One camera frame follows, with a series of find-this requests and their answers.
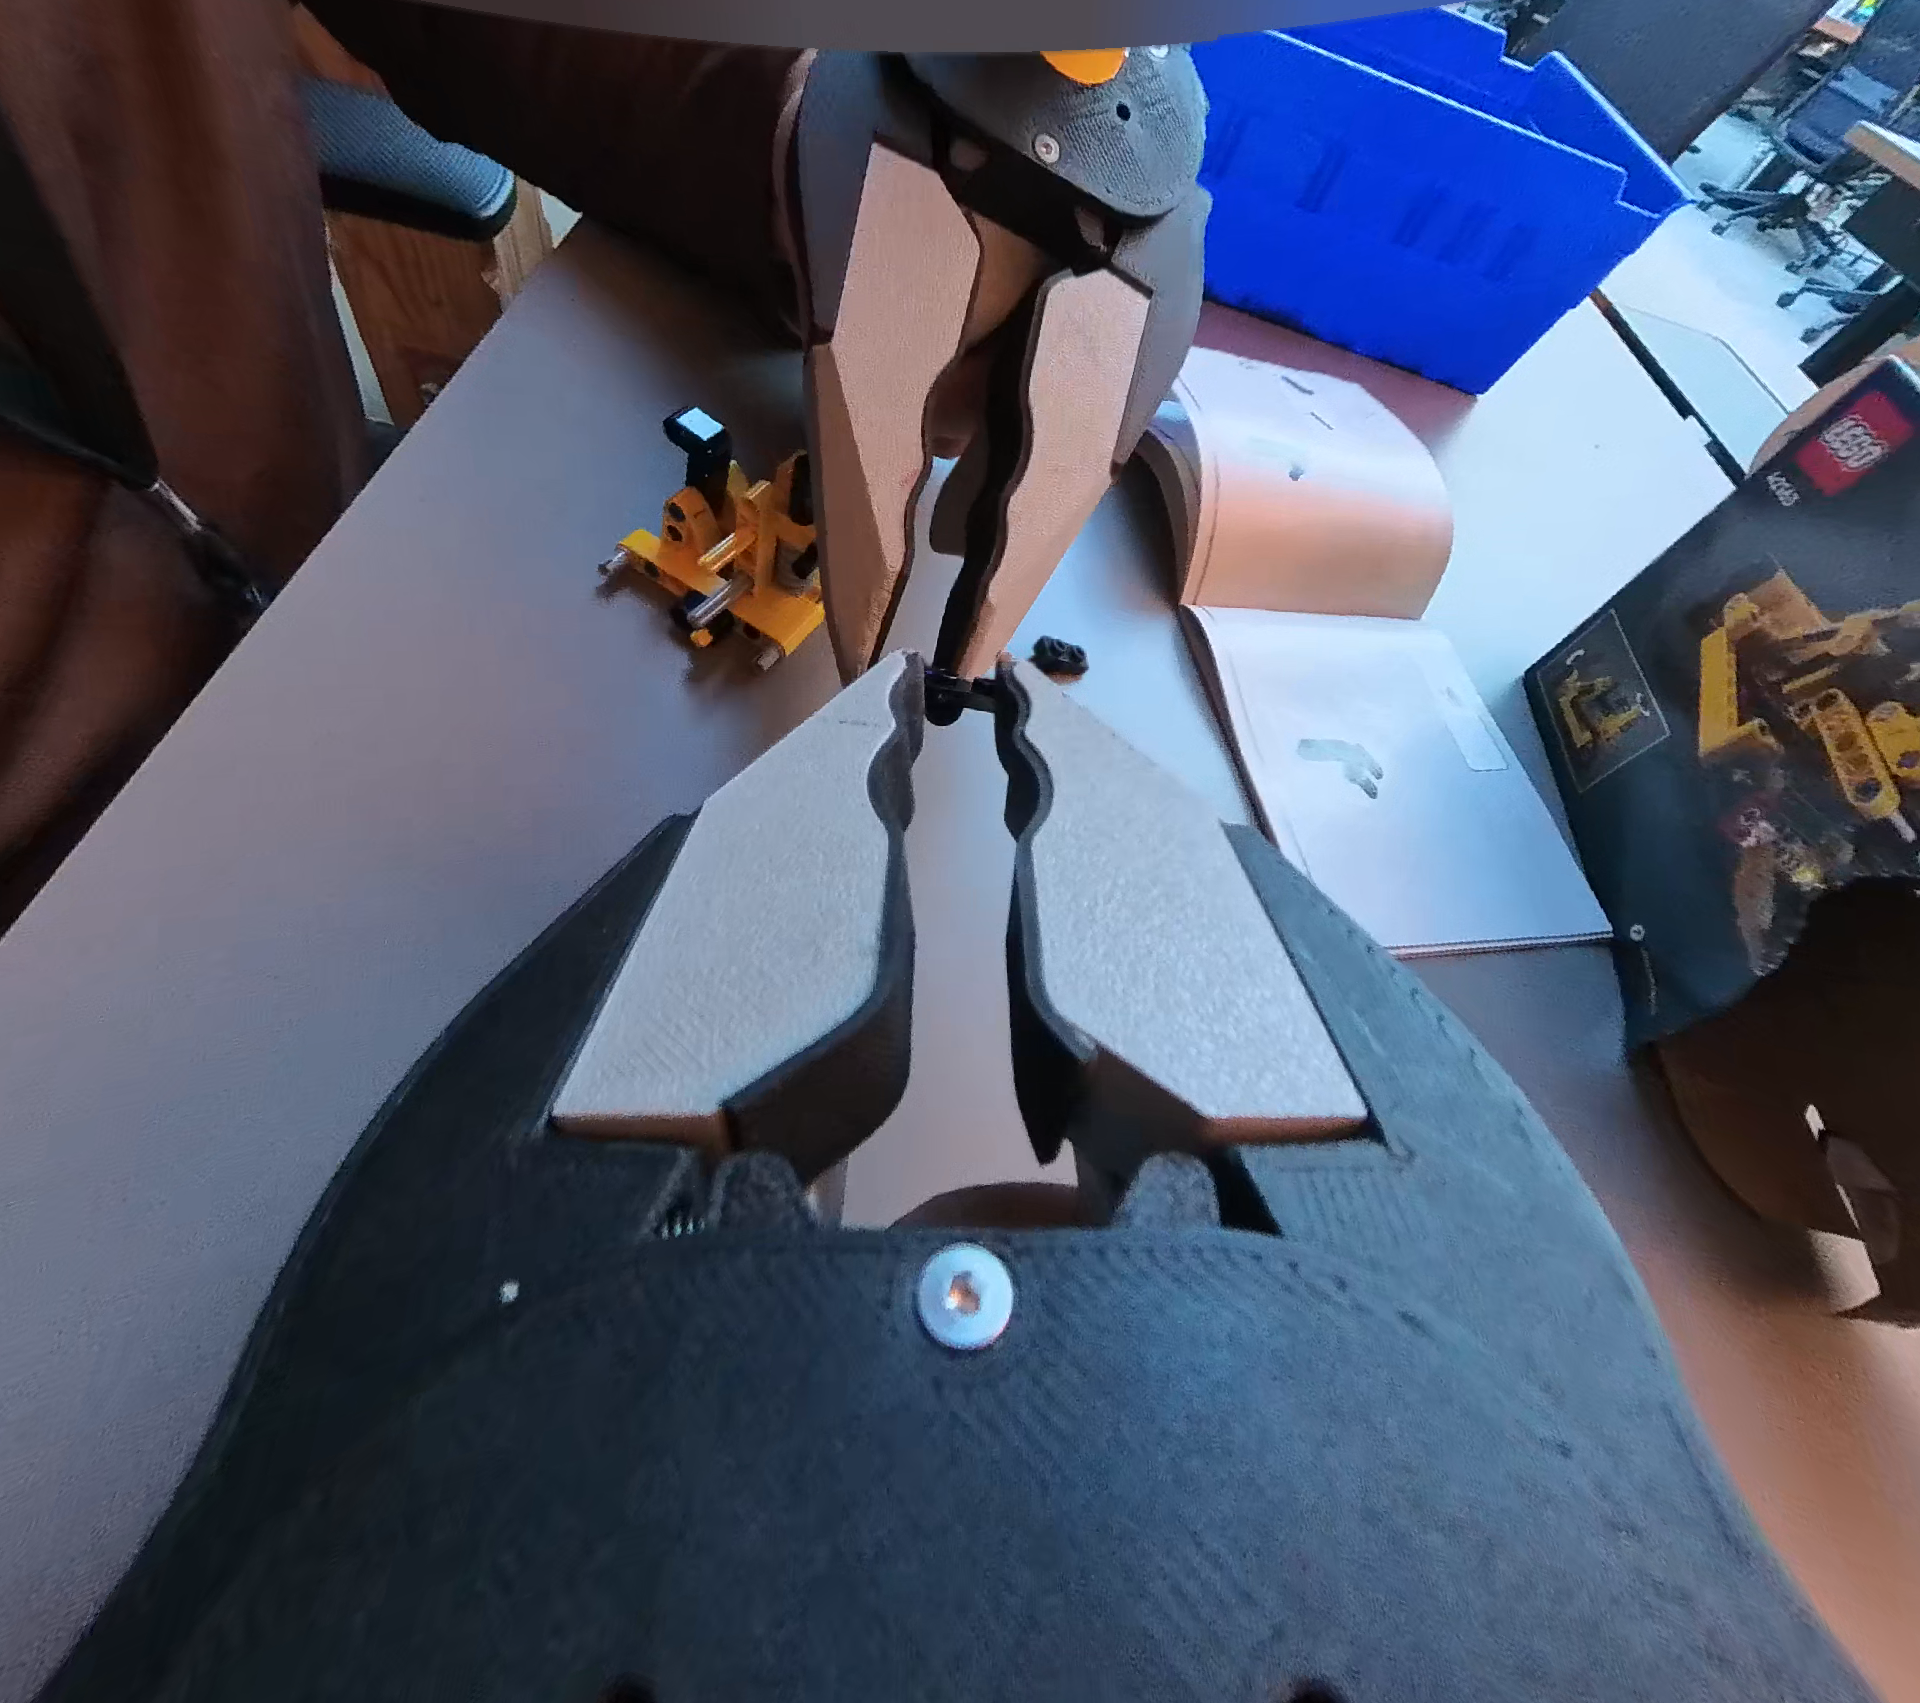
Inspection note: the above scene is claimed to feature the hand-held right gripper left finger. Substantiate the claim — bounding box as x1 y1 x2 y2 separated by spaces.
547 649 920 1187

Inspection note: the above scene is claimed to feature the black bag strap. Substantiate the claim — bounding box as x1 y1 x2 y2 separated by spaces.
0 383 272 609

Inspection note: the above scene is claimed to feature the grey chair armrest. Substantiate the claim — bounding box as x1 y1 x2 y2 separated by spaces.
300 76 520 242

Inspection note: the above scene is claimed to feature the yellow lego assembly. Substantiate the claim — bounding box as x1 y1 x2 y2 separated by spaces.
595 405 830 673

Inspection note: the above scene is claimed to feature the black lego set box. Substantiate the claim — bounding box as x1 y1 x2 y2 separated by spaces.
1521 353 1920 1315

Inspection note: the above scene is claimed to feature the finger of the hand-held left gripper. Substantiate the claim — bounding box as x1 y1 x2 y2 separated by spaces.
926 188 1214 685
772 50 983 685

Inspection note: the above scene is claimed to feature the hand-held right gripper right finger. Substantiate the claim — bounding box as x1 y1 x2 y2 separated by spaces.
991 659 1374 1217

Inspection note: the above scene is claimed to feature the black office chair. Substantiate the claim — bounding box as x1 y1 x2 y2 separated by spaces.
1709 60 1884 236
1775 188 1920 310

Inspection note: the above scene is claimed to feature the blue plastic bin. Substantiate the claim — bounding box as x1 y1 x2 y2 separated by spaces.
1191 8 1693 397

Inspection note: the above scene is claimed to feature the person's brown clothing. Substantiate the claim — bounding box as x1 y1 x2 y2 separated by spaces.
0 0 369 925

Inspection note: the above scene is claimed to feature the white instruction booklet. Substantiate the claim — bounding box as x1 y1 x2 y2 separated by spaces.
1124 345 1613 957

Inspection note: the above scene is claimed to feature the brown wooden chair frame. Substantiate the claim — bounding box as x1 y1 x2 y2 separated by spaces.
321 210 558 429

